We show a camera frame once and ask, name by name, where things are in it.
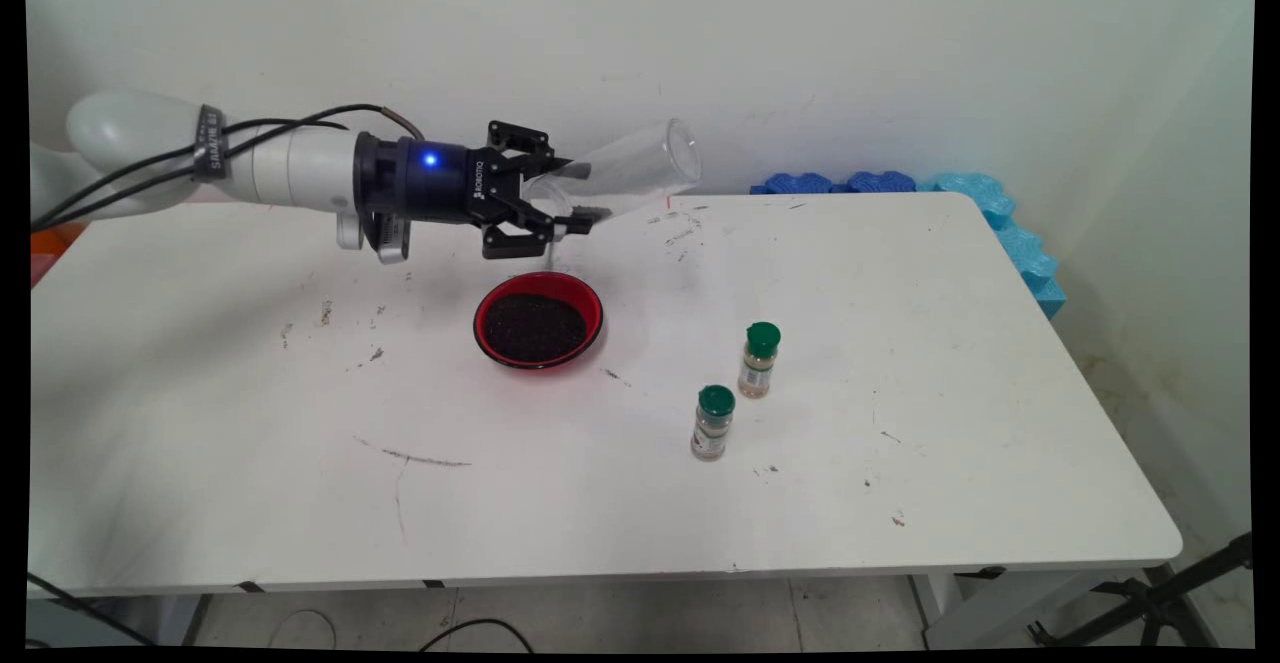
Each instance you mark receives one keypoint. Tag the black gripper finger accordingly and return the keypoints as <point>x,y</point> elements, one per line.
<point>520,241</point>
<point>525,148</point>

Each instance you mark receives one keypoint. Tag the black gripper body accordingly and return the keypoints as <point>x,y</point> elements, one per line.
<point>430,183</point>

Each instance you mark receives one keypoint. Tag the clear plastic jar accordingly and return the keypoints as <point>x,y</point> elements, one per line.
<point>640,171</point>

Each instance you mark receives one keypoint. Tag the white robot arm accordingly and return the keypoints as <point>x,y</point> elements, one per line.
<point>300,168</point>

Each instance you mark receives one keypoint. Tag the black seeds heap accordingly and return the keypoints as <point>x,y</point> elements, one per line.
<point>535,328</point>

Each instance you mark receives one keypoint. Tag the red bowl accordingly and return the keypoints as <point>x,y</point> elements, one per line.
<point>596,305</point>

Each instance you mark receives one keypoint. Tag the green-lidded spice bottle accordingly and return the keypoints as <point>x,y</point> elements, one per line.
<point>712,428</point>
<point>760,358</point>

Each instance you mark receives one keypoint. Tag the dark blue foam piece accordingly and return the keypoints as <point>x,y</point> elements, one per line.
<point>798,184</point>
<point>882,182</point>

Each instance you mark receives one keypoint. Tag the orange box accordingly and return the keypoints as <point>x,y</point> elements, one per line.
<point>45,248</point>

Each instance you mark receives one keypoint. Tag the light blue foam strip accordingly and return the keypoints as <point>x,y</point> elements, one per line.
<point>1020,243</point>

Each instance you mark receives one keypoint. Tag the black tripod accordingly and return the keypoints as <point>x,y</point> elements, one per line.
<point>1160,603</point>

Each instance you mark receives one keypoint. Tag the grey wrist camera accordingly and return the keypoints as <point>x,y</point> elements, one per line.
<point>385,238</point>

